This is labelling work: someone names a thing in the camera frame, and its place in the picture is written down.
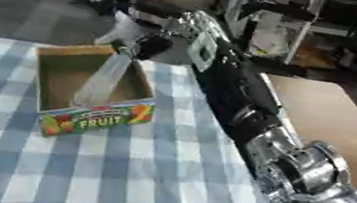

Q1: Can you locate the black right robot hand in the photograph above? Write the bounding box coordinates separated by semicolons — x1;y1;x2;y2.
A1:
105;0;193;68

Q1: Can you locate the clear plastic bottle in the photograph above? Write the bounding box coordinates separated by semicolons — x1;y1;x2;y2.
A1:
70;5;151;115

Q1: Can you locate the cardboard box with fruit print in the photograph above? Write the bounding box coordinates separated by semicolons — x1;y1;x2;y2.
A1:
23;34;166;154

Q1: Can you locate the white metal shelf rack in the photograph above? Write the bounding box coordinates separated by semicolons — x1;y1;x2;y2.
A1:
215;0;330;70

